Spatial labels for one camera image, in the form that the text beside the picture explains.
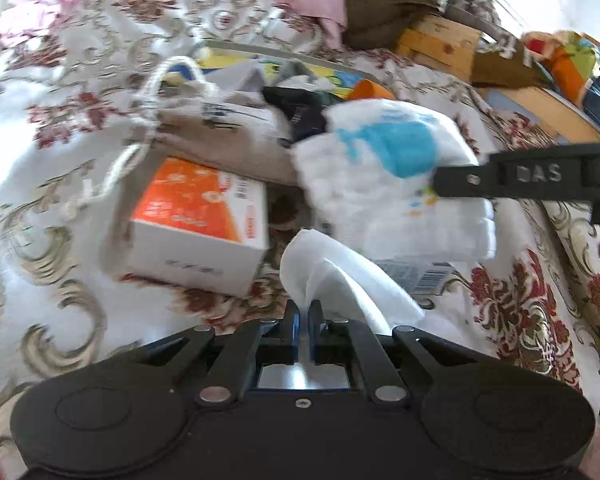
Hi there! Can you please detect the grey cloth pouch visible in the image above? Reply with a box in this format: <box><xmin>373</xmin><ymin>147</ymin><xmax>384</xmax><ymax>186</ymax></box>
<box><xmin>210</xmin><ymin>62</ymin><xmax>268</xmax><ymax>98</ymax></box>

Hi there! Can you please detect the beige drawstring bag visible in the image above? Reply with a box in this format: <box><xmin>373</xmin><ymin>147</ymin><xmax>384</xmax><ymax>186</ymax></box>
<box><xmin>62</xmin><ymin>55</ymin><xmax>306</xmax><ymax>221</ymax></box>

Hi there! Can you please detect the white towel with blue print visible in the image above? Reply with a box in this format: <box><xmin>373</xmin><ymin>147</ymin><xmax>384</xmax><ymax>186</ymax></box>
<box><xmin>292</xmin><ymin>97</ymin><xmax>498</xmax><ymax>263</ymax></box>

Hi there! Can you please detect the orange and white box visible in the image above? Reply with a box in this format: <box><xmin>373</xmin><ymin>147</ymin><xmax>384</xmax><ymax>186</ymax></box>
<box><xmin>117</xmin><ymin>156</ymin><xmax>270</xmax><ymax>298</ymax></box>

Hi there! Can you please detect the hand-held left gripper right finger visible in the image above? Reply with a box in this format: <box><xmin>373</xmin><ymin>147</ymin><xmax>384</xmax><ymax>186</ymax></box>
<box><xmin>307</xmin><ymin>300</ymin><xmax>481</xmax><ymax>403</ymax></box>

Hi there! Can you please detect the brown cloth with white print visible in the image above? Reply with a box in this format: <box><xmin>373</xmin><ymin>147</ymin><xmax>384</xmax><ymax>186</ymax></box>
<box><xmin>472</xmin><ymin>35</ymin><xmax>556</xmax><ymax>88</ymax></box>

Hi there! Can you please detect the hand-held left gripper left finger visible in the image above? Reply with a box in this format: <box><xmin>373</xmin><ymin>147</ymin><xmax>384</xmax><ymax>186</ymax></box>
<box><xmin>140</xmin><ymin>300</ymin><xmax>301</xmax><ymax>406</ymax></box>

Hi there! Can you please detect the floral satin bedspread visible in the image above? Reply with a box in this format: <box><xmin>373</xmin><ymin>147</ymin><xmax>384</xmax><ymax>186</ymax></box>
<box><xmin>0</xmin><ymin>0</ymin><xmax>600</xmax><ymax>480</ymax></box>

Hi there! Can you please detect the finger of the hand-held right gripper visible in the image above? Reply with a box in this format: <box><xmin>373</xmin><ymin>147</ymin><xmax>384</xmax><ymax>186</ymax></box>
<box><xmin>432</xmin><ymin>157</ymin><xmax>496</xmax><ymax>198</ymax></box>

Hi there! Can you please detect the black sock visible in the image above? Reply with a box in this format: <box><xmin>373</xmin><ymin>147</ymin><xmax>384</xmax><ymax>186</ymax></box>
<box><xmin>262</xmin><ymin>85</ymin><xmax>331</xmax><ymax>143</ymax></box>

